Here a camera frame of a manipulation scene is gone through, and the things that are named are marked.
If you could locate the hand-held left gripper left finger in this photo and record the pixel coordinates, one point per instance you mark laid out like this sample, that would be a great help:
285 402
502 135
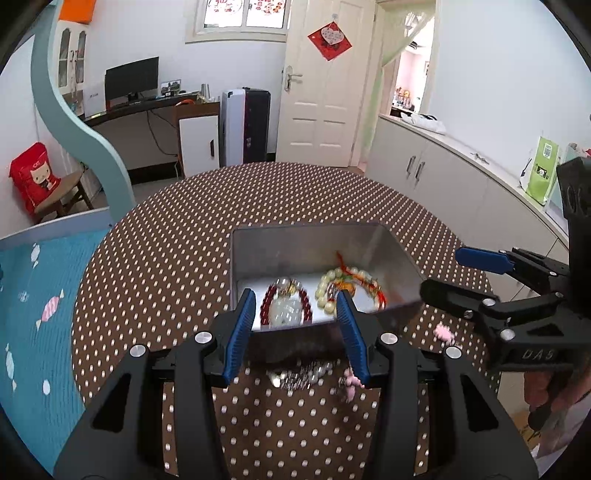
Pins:
240 332

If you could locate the white and black air cooler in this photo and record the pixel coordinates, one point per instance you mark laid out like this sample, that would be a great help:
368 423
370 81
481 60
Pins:
244 129

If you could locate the bunch of keys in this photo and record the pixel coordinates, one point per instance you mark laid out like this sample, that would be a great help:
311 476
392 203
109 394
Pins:
480 157

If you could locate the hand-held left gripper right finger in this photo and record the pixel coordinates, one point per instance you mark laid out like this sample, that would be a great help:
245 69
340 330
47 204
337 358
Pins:
353 337

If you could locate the red cartoon cushion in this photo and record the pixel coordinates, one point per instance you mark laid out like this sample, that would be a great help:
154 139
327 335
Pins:
34 177

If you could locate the round polka-dot table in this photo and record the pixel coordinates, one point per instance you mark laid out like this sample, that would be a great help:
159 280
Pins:
175 258

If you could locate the dark wooden desk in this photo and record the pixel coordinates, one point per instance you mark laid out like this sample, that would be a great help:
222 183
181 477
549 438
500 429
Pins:
138 138

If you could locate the window with red stickers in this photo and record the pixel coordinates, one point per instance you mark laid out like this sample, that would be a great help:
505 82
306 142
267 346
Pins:
240 18

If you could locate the teal bunk bed frame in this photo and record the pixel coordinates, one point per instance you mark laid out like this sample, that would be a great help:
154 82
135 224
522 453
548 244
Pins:
78 129

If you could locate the white panel door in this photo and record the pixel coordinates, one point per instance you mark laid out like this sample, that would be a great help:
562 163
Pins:
323 101

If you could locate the pale jade pendant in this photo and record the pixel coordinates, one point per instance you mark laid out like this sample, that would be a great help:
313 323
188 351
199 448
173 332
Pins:
287 311

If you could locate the orange box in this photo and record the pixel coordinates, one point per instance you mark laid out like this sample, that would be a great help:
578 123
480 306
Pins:
77 10

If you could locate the white glass door cabinet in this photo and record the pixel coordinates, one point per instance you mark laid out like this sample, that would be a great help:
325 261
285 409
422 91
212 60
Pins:
73 69

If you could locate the green paper bag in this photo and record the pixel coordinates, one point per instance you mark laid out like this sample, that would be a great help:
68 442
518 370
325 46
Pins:
539 175

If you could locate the wooden chair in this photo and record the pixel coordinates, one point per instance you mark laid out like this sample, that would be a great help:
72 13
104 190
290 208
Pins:
64 194

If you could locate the long white sideboard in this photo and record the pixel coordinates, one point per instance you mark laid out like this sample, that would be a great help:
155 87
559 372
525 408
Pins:
461 194

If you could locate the white plastic bag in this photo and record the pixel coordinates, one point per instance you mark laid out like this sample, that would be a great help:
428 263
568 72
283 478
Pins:
424 123

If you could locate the pale green doorway curtain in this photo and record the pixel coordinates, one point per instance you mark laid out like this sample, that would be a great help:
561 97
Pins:
392 50

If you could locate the black computer monitor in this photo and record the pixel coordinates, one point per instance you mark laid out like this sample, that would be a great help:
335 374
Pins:
131 78

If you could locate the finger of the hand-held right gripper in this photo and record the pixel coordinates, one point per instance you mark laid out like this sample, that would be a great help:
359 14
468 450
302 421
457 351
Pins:
452 295
480 257

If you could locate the person's right hand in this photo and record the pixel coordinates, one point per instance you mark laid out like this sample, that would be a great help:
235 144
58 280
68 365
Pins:
538 387

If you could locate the teal candy print blanket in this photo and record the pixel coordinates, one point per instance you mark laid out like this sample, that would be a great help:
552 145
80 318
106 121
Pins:
41 286

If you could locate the small photo frame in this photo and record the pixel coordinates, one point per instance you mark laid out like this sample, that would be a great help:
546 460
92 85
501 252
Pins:
171 86

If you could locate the silver metal tin box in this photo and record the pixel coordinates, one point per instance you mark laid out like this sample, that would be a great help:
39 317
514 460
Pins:
286 254

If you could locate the pink flower charm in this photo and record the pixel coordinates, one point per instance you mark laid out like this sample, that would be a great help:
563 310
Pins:
351 383
444 333

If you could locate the red heart door decoration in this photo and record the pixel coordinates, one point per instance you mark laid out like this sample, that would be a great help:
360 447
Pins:
329 40

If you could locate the white drawer cabinet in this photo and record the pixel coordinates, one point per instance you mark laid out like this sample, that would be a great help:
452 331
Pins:
198 143

